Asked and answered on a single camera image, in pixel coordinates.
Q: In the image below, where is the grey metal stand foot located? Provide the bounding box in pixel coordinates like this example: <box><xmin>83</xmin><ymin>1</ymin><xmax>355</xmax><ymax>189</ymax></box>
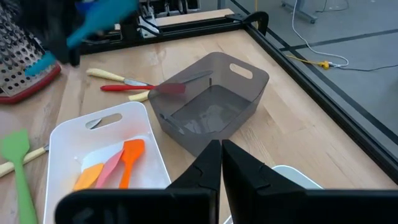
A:
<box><xmin>280</xmin><ymin>0</ymin><xmax>318</xmax><ymax>25</ymax></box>

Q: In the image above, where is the pink silicone spatula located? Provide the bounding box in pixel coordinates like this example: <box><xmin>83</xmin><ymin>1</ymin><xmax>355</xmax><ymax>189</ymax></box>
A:
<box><xmin>95</xmin><ymin>149</ymin><xmax>125</xmax><ymax>189</ymax></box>

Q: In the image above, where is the white plastic handled bin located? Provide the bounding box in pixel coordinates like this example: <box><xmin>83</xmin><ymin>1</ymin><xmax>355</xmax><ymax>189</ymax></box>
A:
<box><xmin>42</xmin><ymin>101</ymin><xmax>172</xmax><ymax>224</ymax></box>
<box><xmin>223</xmin><ymin>164</ymin><xmax>324</xmax><ymax>224</ymax></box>

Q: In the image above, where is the red box grater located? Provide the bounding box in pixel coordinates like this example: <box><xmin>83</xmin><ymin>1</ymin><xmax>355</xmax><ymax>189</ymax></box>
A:
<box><xmin>0</xmin><ymin>2</ymin><xmax>62</xmax><ymax>105</ymax></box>

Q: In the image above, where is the orange spoon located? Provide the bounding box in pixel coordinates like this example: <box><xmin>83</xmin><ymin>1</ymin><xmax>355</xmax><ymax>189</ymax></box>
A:
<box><xmin>118</xmin><ymin>138</ymin><xmax>146</xmax><ymax>190</ymax></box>

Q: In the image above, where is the white floor cable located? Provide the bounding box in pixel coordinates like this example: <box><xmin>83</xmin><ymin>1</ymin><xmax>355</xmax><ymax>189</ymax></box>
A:
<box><xmin>291</xmin><ymin>0</ymin><xmax>349</xmax><ymax>68</ymax></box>

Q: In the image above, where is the black floor cable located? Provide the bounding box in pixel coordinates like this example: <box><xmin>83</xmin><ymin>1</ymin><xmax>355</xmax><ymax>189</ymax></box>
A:
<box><xmin>329</xmin><ymin>63</ymin><xmax>398</xmax><ymax>73</ymax></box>

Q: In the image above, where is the red silicone spatula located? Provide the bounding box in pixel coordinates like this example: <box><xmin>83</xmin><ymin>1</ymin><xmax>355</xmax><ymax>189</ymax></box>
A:
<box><xmin>99</xmin><ymin>82</ymin><xmax>187</xmax><ymax>95</ymax></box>

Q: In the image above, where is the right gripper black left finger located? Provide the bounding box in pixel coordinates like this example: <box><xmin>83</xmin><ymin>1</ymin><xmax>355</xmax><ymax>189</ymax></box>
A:
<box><xmin>167</xmin><ymin>139</ymin><xmax>223</xmax><ymax>192</ymax></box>

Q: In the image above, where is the yellow silicone spatula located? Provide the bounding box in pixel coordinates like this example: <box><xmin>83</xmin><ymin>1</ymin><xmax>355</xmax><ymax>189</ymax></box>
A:
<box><xmin>72</xmin><ymin>162</ymin><xmax>104</xmax><ymax>192</ymax></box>

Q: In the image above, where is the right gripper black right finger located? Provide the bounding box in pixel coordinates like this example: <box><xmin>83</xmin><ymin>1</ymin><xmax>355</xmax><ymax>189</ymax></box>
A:
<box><xmin>222</xmin><ymin>139</ymin><xmax>310</xmax><ymax>200</ymax></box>

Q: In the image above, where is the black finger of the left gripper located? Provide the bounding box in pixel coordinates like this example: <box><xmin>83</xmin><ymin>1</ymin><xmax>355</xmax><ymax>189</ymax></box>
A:
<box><xmin>67</xmin><ymin>40</ymin><xmax>81</xmax><ymax>67</ymax></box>
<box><xmin>46</xmin><ymin>37</ymin><xmax>70</xmax><ymax>63</ymax></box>

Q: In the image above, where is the yellow floor extension cable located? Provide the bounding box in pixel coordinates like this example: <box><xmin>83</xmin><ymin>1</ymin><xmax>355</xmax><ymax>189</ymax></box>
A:
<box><xmin>285</xmin><ymin>54</ymin><xmax>331</xmax><ymax>70</ymax></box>

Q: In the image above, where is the grey translucent plastic bin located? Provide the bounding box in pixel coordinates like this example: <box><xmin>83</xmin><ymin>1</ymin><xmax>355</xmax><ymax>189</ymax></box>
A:
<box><xmin>147</xmin><ymin>51</ymin><xmax>270</xmax><ymax>157</ymax></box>

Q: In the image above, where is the green silicone spatula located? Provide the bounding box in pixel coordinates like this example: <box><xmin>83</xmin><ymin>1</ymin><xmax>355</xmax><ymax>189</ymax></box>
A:
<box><xmin>0</xmin><ymin>128</ymin><xmax>39</xmax><ymax>224</ymax></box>

